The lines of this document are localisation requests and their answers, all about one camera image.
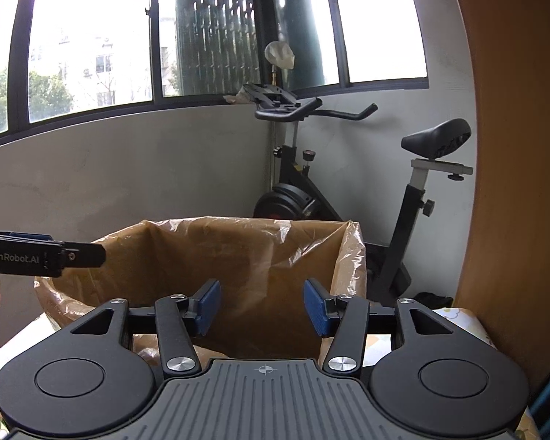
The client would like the wooden wardrobe panel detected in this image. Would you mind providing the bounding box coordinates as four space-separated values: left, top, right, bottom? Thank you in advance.
455 0 550 388

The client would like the black exercise bike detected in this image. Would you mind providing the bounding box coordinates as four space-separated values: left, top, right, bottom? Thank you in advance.
243 84 473 303

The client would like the black window frame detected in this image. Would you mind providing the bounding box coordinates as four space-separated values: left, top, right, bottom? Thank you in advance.
0 0 429 145

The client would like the brown cardboard box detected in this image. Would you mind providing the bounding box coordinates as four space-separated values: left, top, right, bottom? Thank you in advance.
34 217 367 362

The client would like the white bag on stick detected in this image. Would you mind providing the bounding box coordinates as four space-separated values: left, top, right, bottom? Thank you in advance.
264 41 295 85

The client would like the checkered floral bed sheet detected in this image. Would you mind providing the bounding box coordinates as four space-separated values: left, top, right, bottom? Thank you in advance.
0 308 541 439

